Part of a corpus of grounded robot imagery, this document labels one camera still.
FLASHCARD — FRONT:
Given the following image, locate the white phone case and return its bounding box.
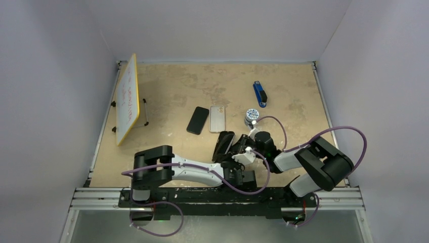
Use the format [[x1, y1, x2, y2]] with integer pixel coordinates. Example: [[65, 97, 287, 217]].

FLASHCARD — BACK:
[[209, 105, 226, 133]]

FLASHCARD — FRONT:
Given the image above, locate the black smartphone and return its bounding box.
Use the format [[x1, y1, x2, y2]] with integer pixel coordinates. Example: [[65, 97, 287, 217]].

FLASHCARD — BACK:
[[186, 106, 209, 135]]

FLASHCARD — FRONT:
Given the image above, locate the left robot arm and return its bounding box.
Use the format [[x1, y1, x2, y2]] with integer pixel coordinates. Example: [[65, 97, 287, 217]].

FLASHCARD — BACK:
[[124, 145, 263, 207]]

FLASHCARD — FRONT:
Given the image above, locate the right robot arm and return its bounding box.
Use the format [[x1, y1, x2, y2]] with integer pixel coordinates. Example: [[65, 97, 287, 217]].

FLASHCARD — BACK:
[[232, 130, 354, 206]]

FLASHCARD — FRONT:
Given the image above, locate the black square pad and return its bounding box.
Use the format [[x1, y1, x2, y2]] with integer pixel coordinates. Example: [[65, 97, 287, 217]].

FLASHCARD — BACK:
[[211, 131, 235, 163]]

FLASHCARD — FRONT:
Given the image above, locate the blue white jar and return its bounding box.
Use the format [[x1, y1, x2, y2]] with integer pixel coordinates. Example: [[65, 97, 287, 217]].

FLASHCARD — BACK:
[[244, 108, 260, 129]]

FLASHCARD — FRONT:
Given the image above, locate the blue stapler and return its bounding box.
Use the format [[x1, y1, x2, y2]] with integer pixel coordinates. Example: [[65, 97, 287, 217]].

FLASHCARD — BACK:
[[252, 81, 268, 108]]

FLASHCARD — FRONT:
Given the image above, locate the yellow framed whiteboard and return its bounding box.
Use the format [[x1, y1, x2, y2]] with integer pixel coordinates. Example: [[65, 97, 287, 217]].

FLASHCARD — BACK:
[[116, 53, 140, 146]]

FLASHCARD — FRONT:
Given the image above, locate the metal whiteboard stand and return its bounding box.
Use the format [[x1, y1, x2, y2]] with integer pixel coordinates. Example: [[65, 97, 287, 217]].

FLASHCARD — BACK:
[[110, 98, 149, 133]]

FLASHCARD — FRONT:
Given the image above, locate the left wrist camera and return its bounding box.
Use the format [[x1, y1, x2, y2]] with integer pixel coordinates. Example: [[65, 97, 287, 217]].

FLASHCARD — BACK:
[[232, 146, 256, 166]]

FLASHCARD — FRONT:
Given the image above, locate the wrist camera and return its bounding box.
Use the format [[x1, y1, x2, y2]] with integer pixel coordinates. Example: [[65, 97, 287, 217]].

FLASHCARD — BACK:
[[232, 146, 256, 166], [248, 120, 260, 140]]

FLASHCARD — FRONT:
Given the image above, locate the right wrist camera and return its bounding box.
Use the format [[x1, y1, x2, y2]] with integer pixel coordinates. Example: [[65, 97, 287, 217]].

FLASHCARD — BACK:
[[248, 120, 260, 140]]

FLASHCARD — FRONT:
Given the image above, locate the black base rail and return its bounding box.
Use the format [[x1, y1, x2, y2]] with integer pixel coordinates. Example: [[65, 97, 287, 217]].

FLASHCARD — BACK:
[[71, 187, 364, 224]]

